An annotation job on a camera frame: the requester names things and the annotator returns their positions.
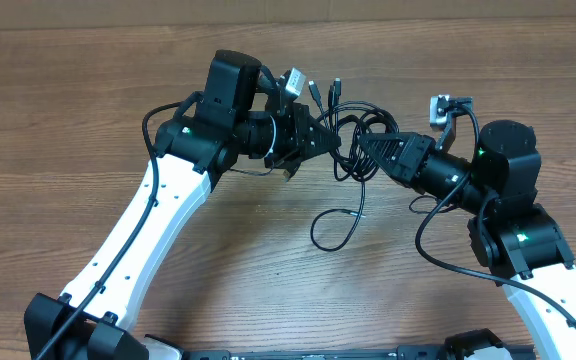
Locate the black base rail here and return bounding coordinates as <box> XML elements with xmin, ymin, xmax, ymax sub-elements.
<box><xmin>142</xmin><ymin>327</ymin><xmax>534</xmax><ymax>360</ymax></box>

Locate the black USB cable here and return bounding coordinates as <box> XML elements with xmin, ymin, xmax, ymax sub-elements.
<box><xmin>307</xmin><ymin>77</ymin><xmax>402</xmax><ymax>253</ymax></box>

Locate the black right camera cable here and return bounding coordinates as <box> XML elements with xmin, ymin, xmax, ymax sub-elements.
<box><xmin>407</xmin><ymin>104</ymin><xmax>576</xmax><ymax>360</ymax></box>

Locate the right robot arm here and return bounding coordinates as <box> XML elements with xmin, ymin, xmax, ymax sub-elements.
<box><xmin>359</xmin><ymin>120</ymin><xmax>576</xmax><ymax>359</ymax></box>

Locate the black camera cable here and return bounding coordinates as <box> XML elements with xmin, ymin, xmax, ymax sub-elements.
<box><xmin>407</xmin><ymin>104</ymin><xmax>576</xmax><ymax>360</ymax></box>
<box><xmin>32</xmin><ymin>64</ymin><xmax>279</xmax><ymax>360</ymax></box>

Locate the black left camera cable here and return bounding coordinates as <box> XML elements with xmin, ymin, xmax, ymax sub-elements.
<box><xmin>32</xmin><ymin>64</ymin><xmax>279</xmax><ymax>360</ymax></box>

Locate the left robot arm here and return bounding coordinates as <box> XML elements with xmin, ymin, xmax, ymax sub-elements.
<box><xmin>24</xmin><ymin>50</ymin><xmax>340</xmax><ymax>359</ymax></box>

